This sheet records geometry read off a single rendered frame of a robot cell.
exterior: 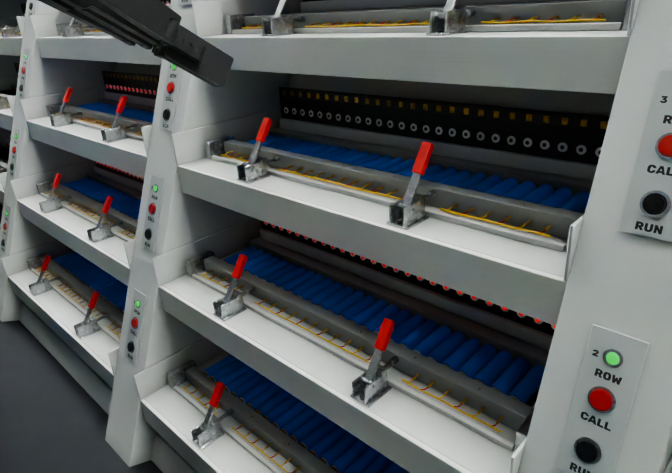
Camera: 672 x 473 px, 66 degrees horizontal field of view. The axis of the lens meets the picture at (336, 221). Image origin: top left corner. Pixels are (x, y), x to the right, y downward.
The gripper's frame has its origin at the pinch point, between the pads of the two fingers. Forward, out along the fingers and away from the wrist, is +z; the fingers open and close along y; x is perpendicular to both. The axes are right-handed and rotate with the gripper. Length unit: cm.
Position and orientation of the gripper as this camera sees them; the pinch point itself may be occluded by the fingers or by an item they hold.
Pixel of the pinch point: (194, 55)
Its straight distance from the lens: 51.1
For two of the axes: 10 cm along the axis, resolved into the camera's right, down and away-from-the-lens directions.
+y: 7.2, 2.3, -6.5
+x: 3.3, -9.4, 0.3
